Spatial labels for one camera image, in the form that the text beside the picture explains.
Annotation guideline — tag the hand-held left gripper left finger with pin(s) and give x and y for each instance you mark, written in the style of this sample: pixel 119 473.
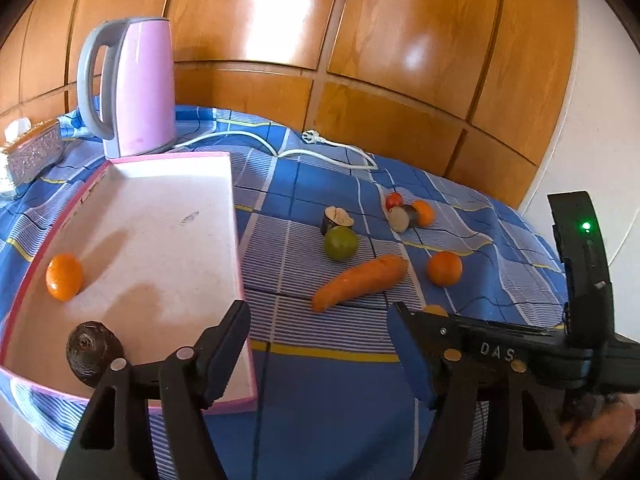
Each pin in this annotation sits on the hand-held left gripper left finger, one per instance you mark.
pixel 227 355

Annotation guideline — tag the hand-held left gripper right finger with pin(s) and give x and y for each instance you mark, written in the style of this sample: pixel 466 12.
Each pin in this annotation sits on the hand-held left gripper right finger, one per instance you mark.
pixel 412 355

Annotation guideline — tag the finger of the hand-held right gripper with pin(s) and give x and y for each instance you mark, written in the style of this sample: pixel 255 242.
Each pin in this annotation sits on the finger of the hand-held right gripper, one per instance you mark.
pixel 500 340

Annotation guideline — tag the carrot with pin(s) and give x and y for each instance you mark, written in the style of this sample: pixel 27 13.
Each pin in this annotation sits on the carrot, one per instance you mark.
pixel 360 282

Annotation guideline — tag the white tray with pink rim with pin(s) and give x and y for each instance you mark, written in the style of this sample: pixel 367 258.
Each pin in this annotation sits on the white tray with pink rim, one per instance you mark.
pixel 165 240

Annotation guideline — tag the green lime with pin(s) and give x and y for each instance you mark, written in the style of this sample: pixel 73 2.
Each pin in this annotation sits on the green lime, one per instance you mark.
pixel 341 243

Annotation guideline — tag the small orange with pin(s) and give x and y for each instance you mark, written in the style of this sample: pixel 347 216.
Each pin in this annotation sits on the small orange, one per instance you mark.
pixel 426 212

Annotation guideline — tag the eggplant piece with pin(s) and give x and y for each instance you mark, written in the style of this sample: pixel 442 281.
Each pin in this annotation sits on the eggplant piece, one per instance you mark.
pixel 336 219
pixel 400 219

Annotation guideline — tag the person's right hand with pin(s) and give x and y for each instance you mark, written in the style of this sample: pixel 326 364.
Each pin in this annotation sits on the person's right hand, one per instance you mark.
pixel 600 427

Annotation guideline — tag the blue plaid tablecloth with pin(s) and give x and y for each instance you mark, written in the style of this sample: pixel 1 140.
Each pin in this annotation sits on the blue plaid tablecloth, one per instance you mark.
pixel 310 410

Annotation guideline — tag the dark brown avocado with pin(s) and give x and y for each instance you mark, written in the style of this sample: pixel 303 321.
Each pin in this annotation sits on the dark brown avocado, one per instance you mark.
pixel 90 350

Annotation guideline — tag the small red tomato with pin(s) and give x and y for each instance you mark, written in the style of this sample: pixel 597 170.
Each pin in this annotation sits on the small red tomato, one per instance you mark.
pixel 393 200

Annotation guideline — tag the glitter tissue box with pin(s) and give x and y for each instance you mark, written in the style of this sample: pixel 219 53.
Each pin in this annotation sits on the glitter tissue box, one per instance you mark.
pixel 35 157

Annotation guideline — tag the pink electric kettle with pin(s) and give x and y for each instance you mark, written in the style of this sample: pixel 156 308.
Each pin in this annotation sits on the pink electric kettle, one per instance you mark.
pixel 145 85

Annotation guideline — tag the wooden wardrobe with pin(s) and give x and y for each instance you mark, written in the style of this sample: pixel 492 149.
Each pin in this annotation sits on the wooden wardrobe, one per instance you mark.
pixel 400 35

